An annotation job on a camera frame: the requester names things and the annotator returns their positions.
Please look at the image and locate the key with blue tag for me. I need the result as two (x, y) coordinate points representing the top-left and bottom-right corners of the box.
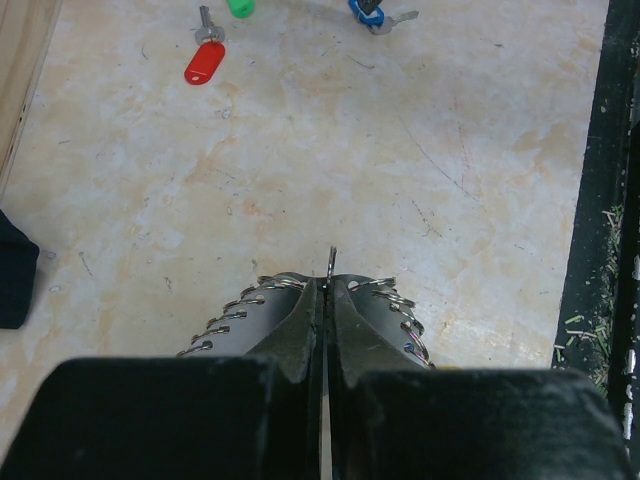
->
(347, 0), (419, 35)

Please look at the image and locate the key with red tag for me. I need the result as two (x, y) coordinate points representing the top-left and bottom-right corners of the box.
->
(184, 5), (226, 86)

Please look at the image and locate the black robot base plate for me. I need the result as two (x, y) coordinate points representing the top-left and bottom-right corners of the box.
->
(552, 1), (639, 441)

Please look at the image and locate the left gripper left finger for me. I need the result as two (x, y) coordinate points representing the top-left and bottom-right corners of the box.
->
(1, 277), (320, 479)

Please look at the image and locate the key with green tag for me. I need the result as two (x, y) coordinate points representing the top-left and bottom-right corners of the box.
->
(227, 0), (255, 19)

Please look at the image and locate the navy tank top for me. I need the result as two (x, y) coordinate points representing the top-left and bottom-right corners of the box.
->
(0, 212), (40, 330)

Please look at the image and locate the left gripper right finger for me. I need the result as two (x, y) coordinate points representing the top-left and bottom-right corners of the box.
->
(327, 279), (635, 479)

